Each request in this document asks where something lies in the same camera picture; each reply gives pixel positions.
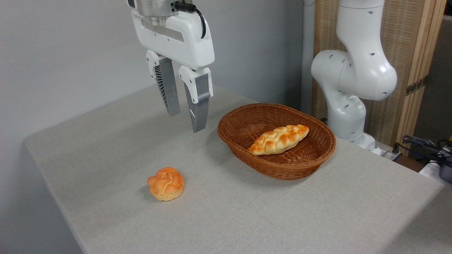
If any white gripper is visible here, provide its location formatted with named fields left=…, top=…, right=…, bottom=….
left=131, top=9, right=215, bottom=134

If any round knotted bread roll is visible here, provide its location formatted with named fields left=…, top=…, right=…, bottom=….
left=147, top=167, right=185, bottom=202

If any long braided bread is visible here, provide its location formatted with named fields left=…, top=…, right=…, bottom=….
left=247, top=124, right=310, bottom=156

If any brown wicker basket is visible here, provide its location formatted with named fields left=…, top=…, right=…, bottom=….
left=217, top=103, right=337, bottom=181

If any white power strip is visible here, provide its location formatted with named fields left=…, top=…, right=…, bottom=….
left=379, top=146, right=402, bottom=162

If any metal screen hinge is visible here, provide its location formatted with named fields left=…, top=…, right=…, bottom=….
left=405, top=75, right=428, bottom=96

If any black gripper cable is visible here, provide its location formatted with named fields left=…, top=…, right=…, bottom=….
left=174, top=1, right=207, bottom=40

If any black cable bundle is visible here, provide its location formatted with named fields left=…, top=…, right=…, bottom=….
left=402, top=135, right=452, bottom=167

